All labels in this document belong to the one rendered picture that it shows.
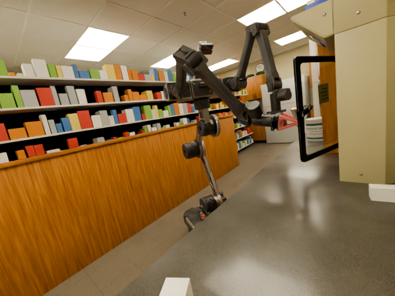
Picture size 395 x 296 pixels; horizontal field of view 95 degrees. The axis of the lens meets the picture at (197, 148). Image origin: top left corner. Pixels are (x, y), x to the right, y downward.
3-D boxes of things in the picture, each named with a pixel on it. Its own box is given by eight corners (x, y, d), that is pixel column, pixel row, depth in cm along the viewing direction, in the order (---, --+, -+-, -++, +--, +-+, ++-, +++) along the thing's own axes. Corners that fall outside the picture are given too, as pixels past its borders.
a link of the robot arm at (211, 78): (196, 54, 91) (181, 68, 89) (198, 47, 85) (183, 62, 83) (253, 114, 98) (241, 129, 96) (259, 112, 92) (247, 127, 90)
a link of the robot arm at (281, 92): (277, 82, 115) (267, 83, 111) (293, 78, 104) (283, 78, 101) (278, 101, 116) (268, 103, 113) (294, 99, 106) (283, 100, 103)
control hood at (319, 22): (340, 50, 78) (340, 25, 76) (334, 34, 55) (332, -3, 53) (310, 59, 86) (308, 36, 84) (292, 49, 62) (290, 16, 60)
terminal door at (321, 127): (342, 145, 85) (339, 55, 78) (302, 163, 71) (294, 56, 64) (340, 145, 86) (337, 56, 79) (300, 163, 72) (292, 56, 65)
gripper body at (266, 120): (284, 111, 83) (268, 111, 88) (274, 117, 77) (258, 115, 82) (284, 125, 86) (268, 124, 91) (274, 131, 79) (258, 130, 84)
